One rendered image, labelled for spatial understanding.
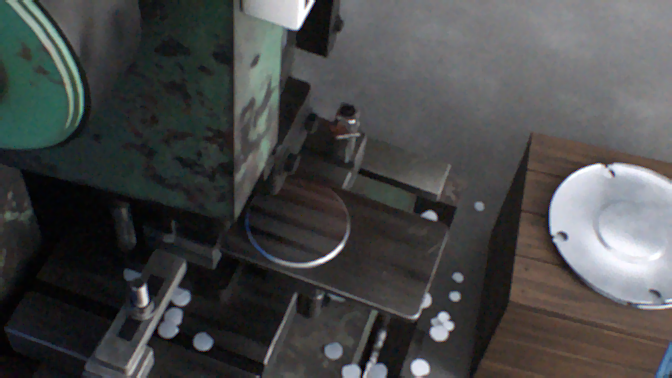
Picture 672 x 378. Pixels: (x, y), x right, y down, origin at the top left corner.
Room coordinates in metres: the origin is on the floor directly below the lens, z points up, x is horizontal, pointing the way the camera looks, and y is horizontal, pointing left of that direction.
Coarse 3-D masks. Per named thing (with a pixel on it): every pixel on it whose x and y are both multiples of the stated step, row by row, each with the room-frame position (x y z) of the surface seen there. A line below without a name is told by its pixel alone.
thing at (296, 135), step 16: (288, 32) 0.67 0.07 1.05; (288, 48) 0.67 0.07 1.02; (288, 64) 0.68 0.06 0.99; (288, 80) 0.67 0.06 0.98; (288, 96) 0.65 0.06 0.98; (304, 96) 0.65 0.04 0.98; (288, 112) 0.62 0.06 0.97; (304, 112) 0.64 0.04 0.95; (288, 128) 0.60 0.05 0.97; (304, 128) 0.64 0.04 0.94; (288, 144) 0.60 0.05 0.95; (288, 160) 0.58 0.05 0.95; (272, 176) 0.57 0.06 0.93; (272, 192) 0.57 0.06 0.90
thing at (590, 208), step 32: (576, 192) 1.04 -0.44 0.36; (608, 192) 1.05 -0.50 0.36; (640, 192) 1.06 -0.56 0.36; (576, 224) 0.97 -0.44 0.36; (608, 224) 0.98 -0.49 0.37; (640, 224) 0.99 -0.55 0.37; (576, 256) 0.90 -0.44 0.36; (608, 256) 0.91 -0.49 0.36; (640, 256) 0.92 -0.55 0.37; (608, 288) 0.85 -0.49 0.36; (640, 288) 0.86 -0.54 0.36
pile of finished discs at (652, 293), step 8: (608, 168) 1.11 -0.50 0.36; (608, 176) 1.09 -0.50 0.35; (560, 232) 0.95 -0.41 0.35; (560, 240) 0.94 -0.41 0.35; (592, 288) 0.85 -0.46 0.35; (608, 296) 0.83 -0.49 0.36; (648, 296) 0.85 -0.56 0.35; (656, 296) 0.85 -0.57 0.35; (624, 304) 0.83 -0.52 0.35; (632, 304) 0.83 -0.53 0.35; (640, 304) 0.83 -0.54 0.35; (648, 304) 0.83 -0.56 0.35; (656, 304) 0.84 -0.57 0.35; (664, 304) 0.84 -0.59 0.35
